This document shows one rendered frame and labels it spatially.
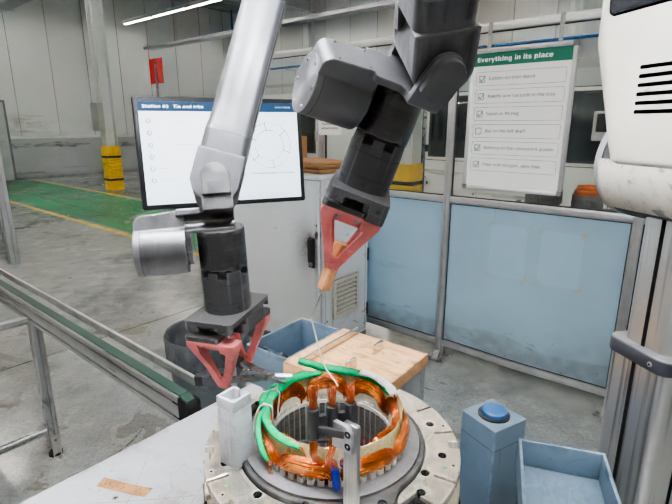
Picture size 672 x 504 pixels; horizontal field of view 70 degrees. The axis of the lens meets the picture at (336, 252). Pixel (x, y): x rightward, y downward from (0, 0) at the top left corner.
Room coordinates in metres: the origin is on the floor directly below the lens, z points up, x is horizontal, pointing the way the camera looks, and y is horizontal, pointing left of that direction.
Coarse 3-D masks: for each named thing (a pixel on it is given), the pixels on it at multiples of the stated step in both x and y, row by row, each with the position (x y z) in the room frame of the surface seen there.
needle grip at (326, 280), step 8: (336, 240) 0.53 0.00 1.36; (336, 248) 0.52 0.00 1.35; (344, 248) 0.52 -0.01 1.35; (336, 256) 0.52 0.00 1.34; (328, 272) 0.53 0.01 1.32; (336, 272) 0.53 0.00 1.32; (320, 280) 0.53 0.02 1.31; (328, 280) 0.53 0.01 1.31; (320, 288) 0.53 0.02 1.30; (328, 288) 0.53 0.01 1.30
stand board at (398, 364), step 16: (336, 336) 0.91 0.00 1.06; (368, 336) 0.91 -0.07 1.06; (304, 352) 0.84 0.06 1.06; (336, 352) 0.84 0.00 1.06; (352, 352) 0.84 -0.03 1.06; (368, 352) 0.84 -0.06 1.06; (384, 352) 0.84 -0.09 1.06; (400, 352) 0.84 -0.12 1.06; (416, 352) 0.84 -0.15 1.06; (288, 368) 0.80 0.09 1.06; (304, 368) 0.78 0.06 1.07; (368, 368) 0.78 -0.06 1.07; (384, 368) 0.78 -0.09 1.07; (400, 368) 0.78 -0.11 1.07; (416, 368) 0.80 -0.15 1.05; (400, 384) 0.75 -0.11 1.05
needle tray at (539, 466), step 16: (528, 448) 0.58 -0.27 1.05; (544, 448) 0.57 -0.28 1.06; (560, 448) 0.56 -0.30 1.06; (576, 448) 0.56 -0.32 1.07; (528, 464) 0.57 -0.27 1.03; (544, 464) 0.57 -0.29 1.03; (560, 464) 0.56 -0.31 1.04; (576, 464) 0.56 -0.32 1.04; (592, 464) 0.55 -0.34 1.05; (608, 464) 0.53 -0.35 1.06; (528, 480) 0.55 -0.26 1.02; (544, 480) 0.55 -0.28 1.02; (560, 480) 0.55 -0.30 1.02; (576, 480) 0.55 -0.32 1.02; (592, 480) 0.55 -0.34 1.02; (608, 480) 0.51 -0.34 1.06; (528, 496) 0.52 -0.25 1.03; (544, 496) 0.52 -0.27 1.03; (560, 496) 0.52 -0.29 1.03; (576, 496) 0.52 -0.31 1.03; (592, 496) 0.52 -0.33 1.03; (608, 496) 0.50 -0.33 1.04
